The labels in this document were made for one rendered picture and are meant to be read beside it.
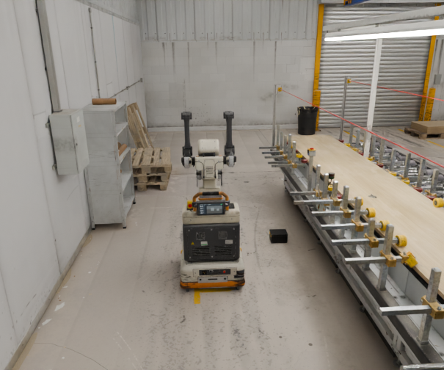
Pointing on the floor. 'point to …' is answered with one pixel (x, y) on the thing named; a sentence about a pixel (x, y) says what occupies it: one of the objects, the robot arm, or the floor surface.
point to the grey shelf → (108, 164)
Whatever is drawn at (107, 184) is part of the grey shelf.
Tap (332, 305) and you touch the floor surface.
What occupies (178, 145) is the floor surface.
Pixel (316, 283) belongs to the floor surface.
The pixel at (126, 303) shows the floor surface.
